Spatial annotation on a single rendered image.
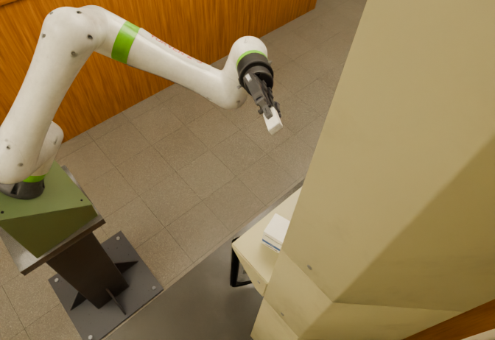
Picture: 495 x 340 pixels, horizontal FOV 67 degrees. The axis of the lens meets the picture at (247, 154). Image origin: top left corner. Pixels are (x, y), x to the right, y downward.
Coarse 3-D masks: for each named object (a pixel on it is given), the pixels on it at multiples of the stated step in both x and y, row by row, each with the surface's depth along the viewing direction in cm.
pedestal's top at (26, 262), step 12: (72, 180) 152; (84, 192) 149; (96, 216) 143; (0, 228) 138; (84, 228) 140; (96, 228) 144; (12, 240) 136; (72, 240) 139; (12, 252) 134; (24, 252) 134; (48, 252) 134; (24, 264) 131; (36, 264) 133
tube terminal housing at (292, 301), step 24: (288, 264) 61; (288, 288) 67; (312, 288) 58; (264, 312) 90; (288, 312) 75; (312, 312) 64; (336, 312) 60; (360, 312) 59; (384, 312) 58; (408, 312) 57; (432, 312) 56; (456, 312) 56; (264, 336) 105; (288, 336) 85; (312, 336) 77; (336, 336) 76; (360, 336) 74; (384, 336) 73; (408, 336) 72
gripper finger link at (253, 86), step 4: (252, 72) 89; (252, 76) 88; (252, 80) 88; (256, 80) 88; (248, 84) 88; (252, 84) 87; (256, 84) 87; (248, 88) 88; (252, 88) 87; (256, 88) 86; (260, 88) 86; (252, 92) 86; (256, 92) 85; (260, 92) 85; (256, 96) 85; (260, 96) 84; (264, 96) 84; (256, 100) 85; (264, 100) 84; (256, 104) 84
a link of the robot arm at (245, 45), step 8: (240, 40) 106; (248, 40) 105; (256, 40) 105; (232, 48) 107; (240, 48) 104; (248, 48) 102; (256, 48) 103; (264, 48) 107; (232, 56) 106; (240, 56) 102; (232, 64) 107; (232, 72) 108
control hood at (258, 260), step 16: (288, 208) 86; (256, 224) 83; (240, 240) 81; (256, 240) 81; (240, 256) 80; (256, 256) 79; (272, 256) 79; (256, 272) 78; (272, 272) 77; (256, 288) 84
